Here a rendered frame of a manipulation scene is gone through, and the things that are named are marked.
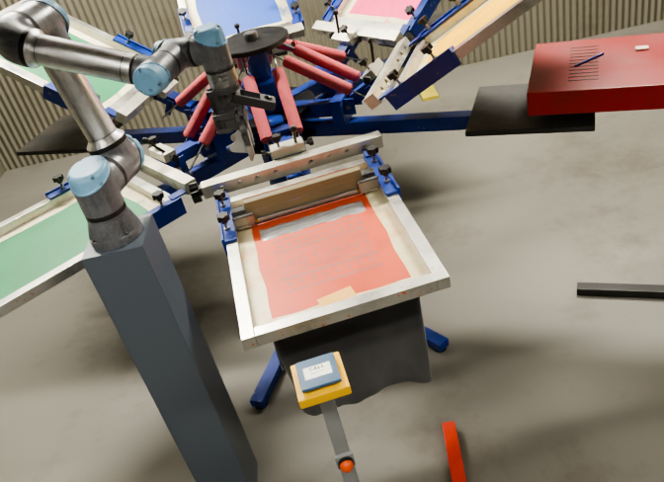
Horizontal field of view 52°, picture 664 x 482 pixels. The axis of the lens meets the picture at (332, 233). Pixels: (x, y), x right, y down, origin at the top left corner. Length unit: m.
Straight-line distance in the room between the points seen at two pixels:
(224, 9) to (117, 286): 2.12
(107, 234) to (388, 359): 0.91
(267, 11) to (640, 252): 2.23
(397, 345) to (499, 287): 1.32
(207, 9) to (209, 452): 2.32
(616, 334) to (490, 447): 0.78
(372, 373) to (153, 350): 0.68
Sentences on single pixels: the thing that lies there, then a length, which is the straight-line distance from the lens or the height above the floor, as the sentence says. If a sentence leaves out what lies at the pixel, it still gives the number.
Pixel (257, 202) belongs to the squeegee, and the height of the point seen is 1.05.
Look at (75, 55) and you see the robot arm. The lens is 1.76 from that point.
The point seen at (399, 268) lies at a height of 0.95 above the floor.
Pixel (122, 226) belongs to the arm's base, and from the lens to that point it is 1.99.
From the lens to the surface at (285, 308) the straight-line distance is 1.94.
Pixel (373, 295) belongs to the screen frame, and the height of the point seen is 0.99.
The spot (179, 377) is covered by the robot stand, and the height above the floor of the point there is 0.69.
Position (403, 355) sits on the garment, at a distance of 2.14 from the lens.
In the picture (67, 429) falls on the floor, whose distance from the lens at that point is 3.40.
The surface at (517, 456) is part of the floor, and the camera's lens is 2.69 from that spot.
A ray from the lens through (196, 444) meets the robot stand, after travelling 2.50.
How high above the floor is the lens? 2.16
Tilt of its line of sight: 33 degrees down
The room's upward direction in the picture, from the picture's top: 14 degrees counter-clockwise
